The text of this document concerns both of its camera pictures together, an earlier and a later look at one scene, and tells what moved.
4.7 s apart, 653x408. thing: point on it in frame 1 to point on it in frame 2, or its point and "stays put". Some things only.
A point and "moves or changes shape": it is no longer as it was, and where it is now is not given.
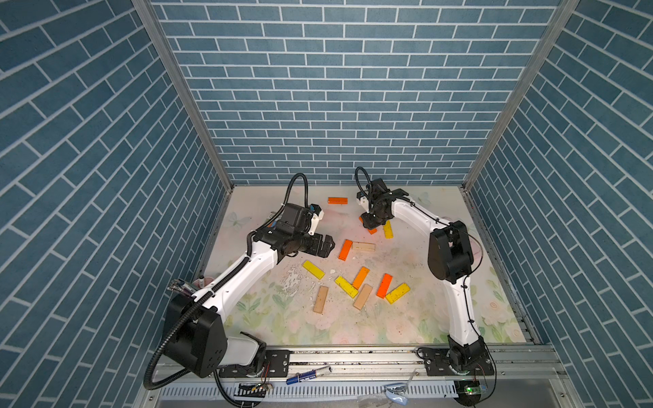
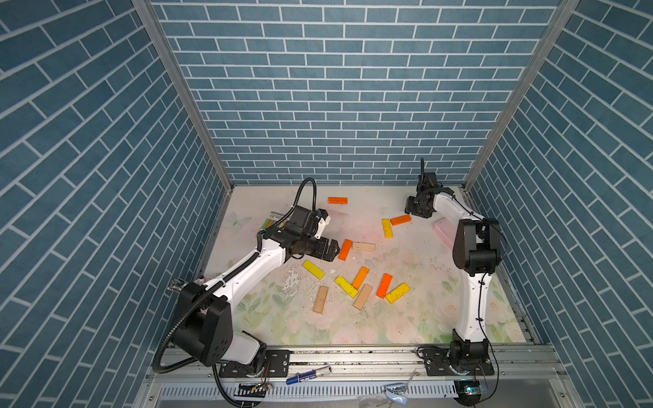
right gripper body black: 373,220 to 414,207
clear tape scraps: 395,392 stays put
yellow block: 388,229 stays put
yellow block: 399,292 stays put
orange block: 383,286 stays put
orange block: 371,231 moves or changes shape
